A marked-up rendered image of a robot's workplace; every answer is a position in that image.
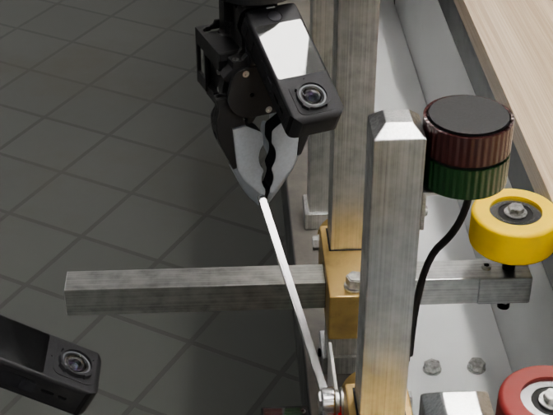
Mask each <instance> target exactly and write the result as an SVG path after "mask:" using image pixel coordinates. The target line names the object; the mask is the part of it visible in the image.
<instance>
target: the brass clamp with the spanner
mask: <svg viewBox="0 0 553 415"><path fill-rule="evenodd" d="M355 382H356V373H355V372H354V373H352V374H351V375H349V376H348V377H347V378H346V380H345V381H344V383H343V385H342V388H343V395H344V415H359V413H358V408H357V402H356V392H355ZM405 415H413V412H412V394H411V391H408V389H407V398H406V409H405Z"/></svg>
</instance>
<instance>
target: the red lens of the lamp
mask: <svg viewBox="0 0 553 415"><path fill-rule="evenodd" d="M445 97H448V96H445ZM445 97H442V98H438V99H437V100H440V99H443V98H445ZM486 99H489V98H486ZM437 100H433V101H432V102H430V103H429V104H428V105H427V106H426V107H425V109H424V113H423V123H422V126H423V129H424V132H425V136H426V140H427V141H426V152H425V153H426V154H427V155H429V156H430V157H432V158H433V159H435V160H437V161H439V162H442V163H444V164H446V165H450V166H456V167H463V168H481V167H487V166H492V165H495V164H498V163H500V162H501V161H503V160H504V159H506V158H507V157H508V155H509V153H510V151H511V145H512V138H513V131H514V115H513V113H512V112H511V110H510V109H509V108H507V107H506V106H505V105H503V104H501V103H499V102H498V101H495V100H494V101H495V102H497V103H499V104H500V105H502V106H503V107H505V109H506V110H507V111H508V113H509V117H511V121H509V122H510V123H509V126H508V127H507V128H505V130H502V131H503V132H502V131H501V133H500V132H498V133H496V134H495V135H493V134H491V135H490V136H489V135H488V136H487V137H486V136H482V137H481V136H480V137H478V138H477V137H468V136H466V137H465V136H462V135H458V136H457V134H456V135H455V134H454V135H453V134H452V133H447V132H445V131H444V130H442V129H439V128H436V126H434V125H433V124H431V123H430V121H429V120H428V119H427V117H426V115H427V116H428V113H427V112H426V111H427V110H429V109H428V108H429V107H430V106H431V105H432V104H433V103H435V102H436V101H437ZM489 100H491V99H489ZM426 113H427V114H426Z"/></svg>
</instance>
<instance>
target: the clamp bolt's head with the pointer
mask: <svg viewBox="0 0 553 415"><path fill-rule="evenodd" d="M335 395H336V415H344V395H343V388H342V387H340V388H339V390H338V389H335ZM318 414H319V415H321V414H322V394H321V391H319V392H318Z"/></svg>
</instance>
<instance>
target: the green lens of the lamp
mask: <svg viewBox="0 0 553 415"><path fill-rule="evenodd" d="M509 158H510V153H509V155H508V157H507V158H506V159H504V160H503V161H502V162H501V163H499V164H498V165H497V166H493V167H491V168H488V169H484V170H458V169H453V168H450V167H447V166H443V165H440V164H439V163H437V162H435V161H433V160H432V159H431V158H429V157H428V156H427V154H425V172H424V182H423V185H424V186H425V187H426V188H427V189H429V190H430V191H432V192H434V193H436V194H438V195H441V196H444V197H446V198H453V199H459V200H477V199H483V198H489V197H491V196H494V195H496V194H497V193H499V192H500V191H502V189H503V188H504V187H505V185H506V183H507V178H508V171H509Z"/></svg>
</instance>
